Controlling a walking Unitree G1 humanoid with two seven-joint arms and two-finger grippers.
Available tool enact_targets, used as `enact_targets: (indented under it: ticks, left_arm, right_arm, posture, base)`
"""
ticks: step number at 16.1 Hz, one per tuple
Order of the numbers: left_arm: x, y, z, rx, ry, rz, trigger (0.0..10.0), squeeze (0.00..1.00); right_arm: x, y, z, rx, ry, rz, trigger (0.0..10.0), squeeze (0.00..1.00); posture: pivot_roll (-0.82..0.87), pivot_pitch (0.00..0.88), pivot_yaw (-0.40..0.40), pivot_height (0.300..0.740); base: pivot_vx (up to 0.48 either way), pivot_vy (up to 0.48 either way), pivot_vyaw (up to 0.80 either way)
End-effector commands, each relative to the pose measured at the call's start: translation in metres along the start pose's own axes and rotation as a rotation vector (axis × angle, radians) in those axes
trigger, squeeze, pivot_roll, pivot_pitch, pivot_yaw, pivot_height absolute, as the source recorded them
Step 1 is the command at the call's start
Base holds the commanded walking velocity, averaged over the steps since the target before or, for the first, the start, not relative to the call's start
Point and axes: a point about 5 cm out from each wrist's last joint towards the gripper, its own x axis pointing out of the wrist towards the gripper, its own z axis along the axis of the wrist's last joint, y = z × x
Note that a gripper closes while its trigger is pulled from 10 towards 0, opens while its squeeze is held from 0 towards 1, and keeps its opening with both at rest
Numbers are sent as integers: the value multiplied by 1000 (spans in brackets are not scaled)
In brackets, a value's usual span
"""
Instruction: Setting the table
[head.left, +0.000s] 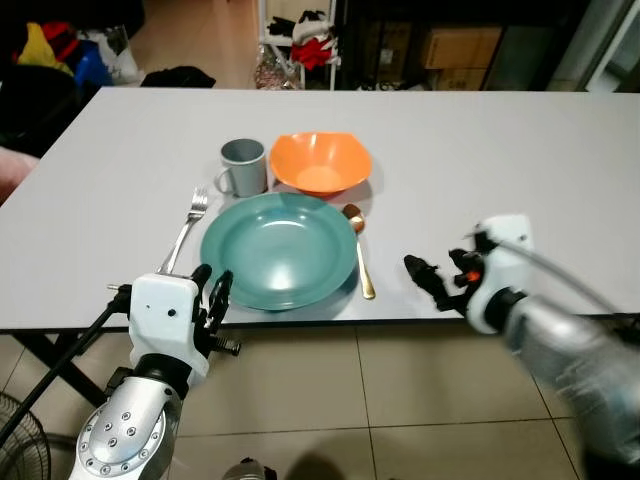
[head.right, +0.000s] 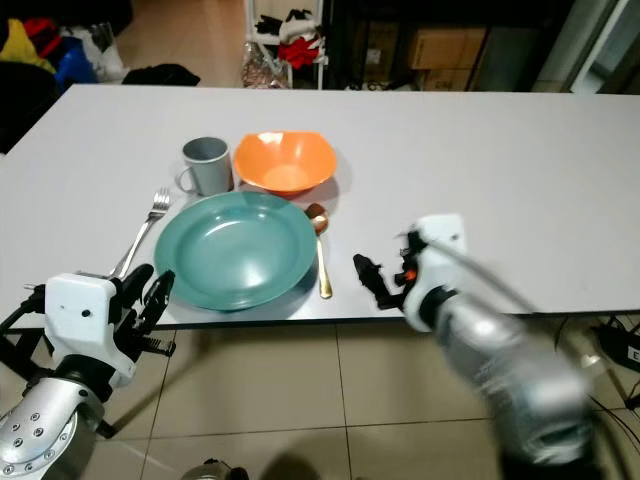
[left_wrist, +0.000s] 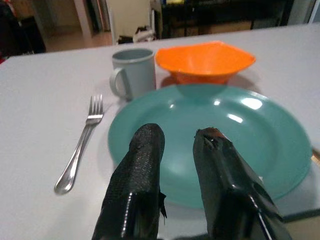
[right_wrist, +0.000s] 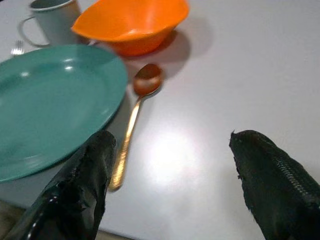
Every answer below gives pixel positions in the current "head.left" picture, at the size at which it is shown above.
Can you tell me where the silver fork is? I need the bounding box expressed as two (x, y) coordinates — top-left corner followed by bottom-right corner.
(157, 187), (210, 276)

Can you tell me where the gold spoon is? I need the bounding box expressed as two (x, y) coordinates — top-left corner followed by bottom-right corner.
(342, 204), (377, 301)

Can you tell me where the teal round plate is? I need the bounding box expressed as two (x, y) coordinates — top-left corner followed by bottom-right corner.
(199, 192), (359, 312)

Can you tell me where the grey mug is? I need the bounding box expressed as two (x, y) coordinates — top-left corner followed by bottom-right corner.
(214, 138), (269, 198)

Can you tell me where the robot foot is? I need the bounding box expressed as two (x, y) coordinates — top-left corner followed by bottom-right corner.
(221, 458), (277, 480)

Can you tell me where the orange plastic bowl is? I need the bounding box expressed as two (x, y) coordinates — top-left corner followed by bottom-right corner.
(269, 132), (373, 197)

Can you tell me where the small cardboard box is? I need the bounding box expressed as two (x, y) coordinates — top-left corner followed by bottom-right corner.
(435, 68), (492, 92)

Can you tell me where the black bag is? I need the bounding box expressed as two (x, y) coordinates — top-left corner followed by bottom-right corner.
(140, 66), (217, 89)

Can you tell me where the black floor fan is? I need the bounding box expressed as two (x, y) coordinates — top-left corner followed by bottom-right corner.
(0, 392), (53, 480)

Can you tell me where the large cardboard box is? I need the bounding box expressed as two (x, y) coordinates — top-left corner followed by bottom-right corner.
(420, 28), (502, 70)

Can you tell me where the white plastic bag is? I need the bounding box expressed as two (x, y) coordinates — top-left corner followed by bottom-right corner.
(96, 27), (143, 84)

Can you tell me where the blue bag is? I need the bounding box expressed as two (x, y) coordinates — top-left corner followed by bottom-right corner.
(73, 45), (115, 88)

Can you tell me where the black chair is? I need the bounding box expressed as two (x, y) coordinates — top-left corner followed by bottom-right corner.
(0, 64), (89, 157)

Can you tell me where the red cloth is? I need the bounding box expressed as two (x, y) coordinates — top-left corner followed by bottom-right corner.
(290, 38), (337, 71)

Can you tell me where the white clothes rack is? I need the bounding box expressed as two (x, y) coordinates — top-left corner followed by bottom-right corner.
(257, 0), (342, 91)

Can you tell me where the yellow and red clothes pile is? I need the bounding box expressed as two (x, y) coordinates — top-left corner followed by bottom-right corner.
(14, 20), (79, 73)

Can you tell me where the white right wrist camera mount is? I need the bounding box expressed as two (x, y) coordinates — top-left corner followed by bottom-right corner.
(464, 215), (534, 336)

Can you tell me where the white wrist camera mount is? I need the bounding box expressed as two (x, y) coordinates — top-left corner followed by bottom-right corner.
(464, 215), (534, 336)
(128, 273), (213, 387)

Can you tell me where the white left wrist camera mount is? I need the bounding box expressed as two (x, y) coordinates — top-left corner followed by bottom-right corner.
(128, 273), (213, 387)

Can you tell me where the grey right arm cable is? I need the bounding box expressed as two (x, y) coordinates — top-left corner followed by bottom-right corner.
(488, 236), (613, 313)

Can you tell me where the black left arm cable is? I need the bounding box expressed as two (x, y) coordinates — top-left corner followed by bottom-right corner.
(0, 284), (134, 446)

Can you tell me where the black table leg frame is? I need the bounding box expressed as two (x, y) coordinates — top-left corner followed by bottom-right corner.
(12, 333), (81, 379)

